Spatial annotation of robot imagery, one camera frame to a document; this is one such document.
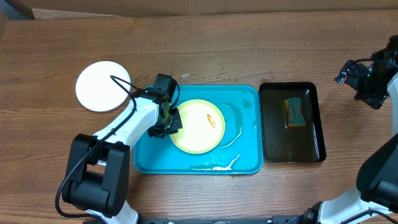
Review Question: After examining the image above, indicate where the yellow plate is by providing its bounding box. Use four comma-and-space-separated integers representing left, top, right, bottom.
170, 99, 225, 154

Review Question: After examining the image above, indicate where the white plate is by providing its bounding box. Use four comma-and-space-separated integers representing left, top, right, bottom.
75, 61, 131, 112

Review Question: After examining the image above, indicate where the green yellow sponge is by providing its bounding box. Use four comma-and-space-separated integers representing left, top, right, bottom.
284, 97, 306, 128

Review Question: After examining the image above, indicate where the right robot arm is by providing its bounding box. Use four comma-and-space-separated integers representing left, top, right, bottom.
288, 35, 397, 224

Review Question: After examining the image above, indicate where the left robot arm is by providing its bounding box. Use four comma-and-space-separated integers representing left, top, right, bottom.
55, 73, 182, 223

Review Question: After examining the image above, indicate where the teal plastic tray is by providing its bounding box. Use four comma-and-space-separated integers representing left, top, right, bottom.
133, 85, 264, 175

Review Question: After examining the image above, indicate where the black water tray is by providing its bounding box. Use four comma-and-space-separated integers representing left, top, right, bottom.
259, 82, 326, 162

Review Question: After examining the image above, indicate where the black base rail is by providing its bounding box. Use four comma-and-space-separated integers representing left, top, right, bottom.
137, 215, 303, 224

